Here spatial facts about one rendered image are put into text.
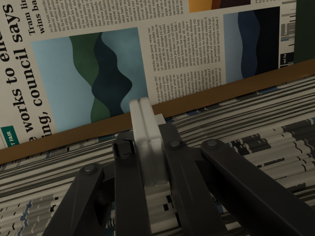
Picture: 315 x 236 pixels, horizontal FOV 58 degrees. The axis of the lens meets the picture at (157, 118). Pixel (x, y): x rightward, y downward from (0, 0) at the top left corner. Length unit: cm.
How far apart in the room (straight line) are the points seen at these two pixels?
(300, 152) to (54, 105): 24
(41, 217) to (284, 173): 15
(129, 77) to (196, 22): 9
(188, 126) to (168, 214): 9
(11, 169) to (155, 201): 15
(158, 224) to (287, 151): 9
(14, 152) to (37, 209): 11
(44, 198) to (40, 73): 14
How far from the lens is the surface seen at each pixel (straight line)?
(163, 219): 16
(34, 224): 21
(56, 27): 30
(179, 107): 28
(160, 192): 18
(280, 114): 24
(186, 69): 31
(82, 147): 27
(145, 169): 16
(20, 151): 31
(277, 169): 19
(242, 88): 30
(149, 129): 16
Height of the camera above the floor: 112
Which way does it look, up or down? 67 degrees down
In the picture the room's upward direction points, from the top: 160 degrees clockwise
